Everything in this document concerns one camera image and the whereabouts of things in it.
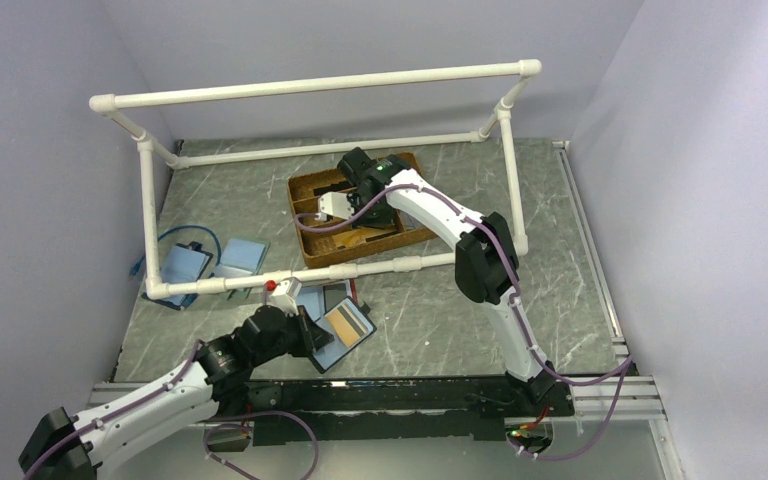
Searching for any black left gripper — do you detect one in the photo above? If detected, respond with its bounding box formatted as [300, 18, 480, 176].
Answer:
[252, 304, 333, 366]

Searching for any gold credit card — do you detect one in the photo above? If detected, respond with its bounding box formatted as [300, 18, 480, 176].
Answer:
[325, 298, 371, 347]

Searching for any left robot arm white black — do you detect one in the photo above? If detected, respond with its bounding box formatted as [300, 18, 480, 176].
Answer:
[18, 305, 334, 479]

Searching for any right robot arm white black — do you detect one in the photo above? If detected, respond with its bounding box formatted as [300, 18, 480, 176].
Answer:
[337, 147, 556, 415]

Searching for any gold card in tray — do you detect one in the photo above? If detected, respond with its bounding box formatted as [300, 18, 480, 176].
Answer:
[332, 227, 398, 249]

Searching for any black card in tray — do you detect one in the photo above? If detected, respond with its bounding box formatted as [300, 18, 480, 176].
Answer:
[313, 182, 353, 197]

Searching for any blue card left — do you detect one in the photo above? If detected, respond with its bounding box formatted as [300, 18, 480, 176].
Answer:
[152, 242, 213, 311]

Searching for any brown woven divided tray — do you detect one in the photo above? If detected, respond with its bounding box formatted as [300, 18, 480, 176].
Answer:
[287, 168, 436, 268]

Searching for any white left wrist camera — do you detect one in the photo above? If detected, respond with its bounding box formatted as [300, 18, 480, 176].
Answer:
[262, 277, 302, 316]

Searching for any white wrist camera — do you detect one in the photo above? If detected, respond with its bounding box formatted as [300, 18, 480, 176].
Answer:
[314, 192, 355, 222]
[262, 277, 302, 316]

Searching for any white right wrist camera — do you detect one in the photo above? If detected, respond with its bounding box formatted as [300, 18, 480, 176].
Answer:
[314, 192, 355, 222]

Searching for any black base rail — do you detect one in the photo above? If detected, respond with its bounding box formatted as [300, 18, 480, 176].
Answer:
[210, 375, 575, 446]

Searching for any blue cable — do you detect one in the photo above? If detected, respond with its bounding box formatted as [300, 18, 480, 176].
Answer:
[128, 224, 224, 278]

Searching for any white PVC pipe frame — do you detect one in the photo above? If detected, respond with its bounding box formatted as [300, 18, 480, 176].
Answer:
[89, 59, 543, 300]

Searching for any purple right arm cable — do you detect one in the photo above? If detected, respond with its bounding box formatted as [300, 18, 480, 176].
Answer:
[292, 184, 634, 463]

